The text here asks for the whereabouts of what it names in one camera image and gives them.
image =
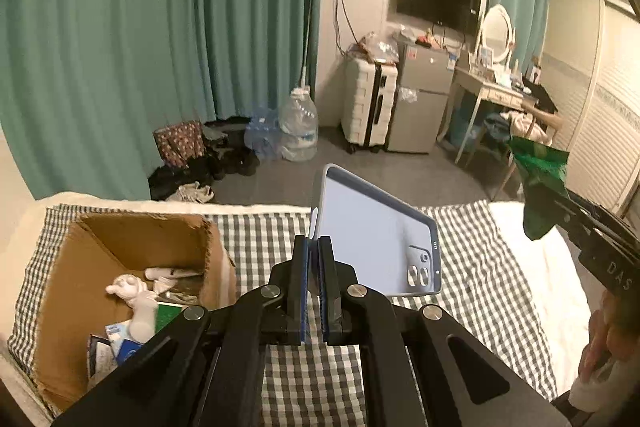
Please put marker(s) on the white oval mirror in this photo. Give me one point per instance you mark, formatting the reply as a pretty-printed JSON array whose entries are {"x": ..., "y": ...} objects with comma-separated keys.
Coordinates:
[{"x": 496, "y": 32}]

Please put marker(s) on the wide green curtain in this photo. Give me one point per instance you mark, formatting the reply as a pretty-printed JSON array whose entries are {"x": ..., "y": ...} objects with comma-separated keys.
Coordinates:
[{"x": 125, "y": 32}]

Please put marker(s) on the pile of black shoes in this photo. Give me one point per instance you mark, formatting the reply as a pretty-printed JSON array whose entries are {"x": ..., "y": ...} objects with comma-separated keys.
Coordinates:
[{"x": 220, "y": 162}]

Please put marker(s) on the white pole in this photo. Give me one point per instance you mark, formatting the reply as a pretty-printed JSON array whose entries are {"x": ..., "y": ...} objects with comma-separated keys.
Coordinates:
[{"x": 307, "y": 42}]

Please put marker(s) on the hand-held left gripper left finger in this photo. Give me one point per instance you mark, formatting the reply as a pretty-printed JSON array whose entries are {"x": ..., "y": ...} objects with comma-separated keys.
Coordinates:
[{"x": 303, "y": 292}]

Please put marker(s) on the blue storage bin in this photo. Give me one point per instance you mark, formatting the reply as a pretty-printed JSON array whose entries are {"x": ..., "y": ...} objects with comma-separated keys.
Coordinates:
[{"x": 462, "y": 127}]

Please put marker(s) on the white duvet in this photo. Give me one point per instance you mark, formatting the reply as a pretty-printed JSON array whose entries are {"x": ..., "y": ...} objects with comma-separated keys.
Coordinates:
[{"x": 540, "y": 287}]

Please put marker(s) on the checked blanket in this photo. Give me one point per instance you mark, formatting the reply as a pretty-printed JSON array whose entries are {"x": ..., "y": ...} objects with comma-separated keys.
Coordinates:
[{"x": 260, "y": 232}]

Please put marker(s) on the white sneakers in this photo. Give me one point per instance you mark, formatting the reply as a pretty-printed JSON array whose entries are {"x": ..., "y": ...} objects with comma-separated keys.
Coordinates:
[{"x": 192, "y": 193}]

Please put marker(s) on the white suitcase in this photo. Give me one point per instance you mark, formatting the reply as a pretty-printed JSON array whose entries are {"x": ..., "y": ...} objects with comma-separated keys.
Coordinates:
[{"x": 362, "y": 102}]

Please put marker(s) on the white louvered wardrobe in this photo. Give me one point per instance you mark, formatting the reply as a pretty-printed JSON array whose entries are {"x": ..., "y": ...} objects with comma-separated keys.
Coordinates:
[{"x": 600, "y": 97}]

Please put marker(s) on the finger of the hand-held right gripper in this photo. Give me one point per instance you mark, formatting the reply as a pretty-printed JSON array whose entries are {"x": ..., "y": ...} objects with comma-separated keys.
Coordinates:
[
  {"x": 562, "y": 219},
  {"x": 595, "y": 209}
]

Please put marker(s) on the white dressing table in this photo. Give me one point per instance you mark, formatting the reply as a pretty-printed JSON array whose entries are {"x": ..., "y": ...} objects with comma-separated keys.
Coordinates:
[{"x": 480, "y": 84}]

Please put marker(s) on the large clear water jug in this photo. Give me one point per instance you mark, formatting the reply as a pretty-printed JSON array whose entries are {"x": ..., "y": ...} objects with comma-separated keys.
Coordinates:
[{"x": 298, "y": 127}]

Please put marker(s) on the green snack packet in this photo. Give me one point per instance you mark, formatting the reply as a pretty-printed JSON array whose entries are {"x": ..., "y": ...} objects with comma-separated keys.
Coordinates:
[{"x": 540, "y": 162}]

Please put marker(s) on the wooden chair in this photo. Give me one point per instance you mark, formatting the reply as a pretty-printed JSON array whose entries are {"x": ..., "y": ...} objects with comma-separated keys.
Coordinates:
[{"x": 542, "y": 117}]

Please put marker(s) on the black garment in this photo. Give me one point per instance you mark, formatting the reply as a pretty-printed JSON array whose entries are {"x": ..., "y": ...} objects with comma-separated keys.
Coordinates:
[{"x": 542, "y": 99}]

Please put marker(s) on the blue-grey phone case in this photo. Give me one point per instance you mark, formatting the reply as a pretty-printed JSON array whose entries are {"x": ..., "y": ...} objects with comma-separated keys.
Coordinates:
[{"x": 370, "y": 227}]

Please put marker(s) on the blue water bottle pack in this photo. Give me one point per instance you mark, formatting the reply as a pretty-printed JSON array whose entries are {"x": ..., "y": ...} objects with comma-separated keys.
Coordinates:
[{"x": 262, "y": 134}]

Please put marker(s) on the white figurine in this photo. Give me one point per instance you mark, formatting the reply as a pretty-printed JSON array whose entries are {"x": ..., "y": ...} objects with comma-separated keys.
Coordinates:
[{"x": 125, "y": 288}]

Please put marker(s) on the dark green box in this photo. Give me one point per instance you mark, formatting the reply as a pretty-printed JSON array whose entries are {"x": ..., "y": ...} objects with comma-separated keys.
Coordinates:
[{"x": 170, "y": 314}]

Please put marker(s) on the person's right hand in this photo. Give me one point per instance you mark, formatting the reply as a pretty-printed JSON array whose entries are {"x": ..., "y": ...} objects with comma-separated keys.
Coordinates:
[{"x": 602, "y": 342}]

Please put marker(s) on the silver fridge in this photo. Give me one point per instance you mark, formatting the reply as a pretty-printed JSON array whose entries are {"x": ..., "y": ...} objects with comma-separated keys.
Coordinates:
[{"x": 420, "y": 107}]

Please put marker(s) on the small photo frame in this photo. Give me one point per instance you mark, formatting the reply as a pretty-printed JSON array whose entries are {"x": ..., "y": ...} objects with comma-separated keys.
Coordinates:
[{"x": 485, "y": 56}]

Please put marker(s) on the cardboard box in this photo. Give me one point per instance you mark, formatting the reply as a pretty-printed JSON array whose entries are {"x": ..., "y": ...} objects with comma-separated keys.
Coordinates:
[{"x": 65, "y": 307}]

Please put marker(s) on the patterned brown bag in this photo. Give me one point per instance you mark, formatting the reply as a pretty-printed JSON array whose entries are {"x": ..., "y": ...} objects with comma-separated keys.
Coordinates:
[{"x": 178, "y": 144}]

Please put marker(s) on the cream garment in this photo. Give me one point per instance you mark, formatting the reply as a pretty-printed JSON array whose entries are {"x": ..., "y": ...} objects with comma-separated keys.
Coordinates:
[{"x": 525, "y": 127}]

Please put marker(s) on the clear plastic bags pile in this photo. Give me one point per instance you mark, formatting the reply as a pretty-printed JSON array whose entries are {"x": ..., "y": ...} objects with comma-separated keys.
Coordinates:
[{"x": 377, "y": 49}]

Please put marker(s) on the white tube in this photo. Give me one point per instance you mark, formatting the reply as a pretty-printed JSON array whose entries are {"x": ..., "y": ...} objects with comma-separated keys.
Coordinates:
[{"x": 167, "y": 273}]

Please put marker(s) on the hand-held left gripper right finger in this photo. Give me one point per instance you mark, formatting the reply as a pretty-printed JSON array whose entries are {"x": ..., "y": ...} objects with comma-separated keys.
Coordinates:
[{"x": 325, "y": 297}]

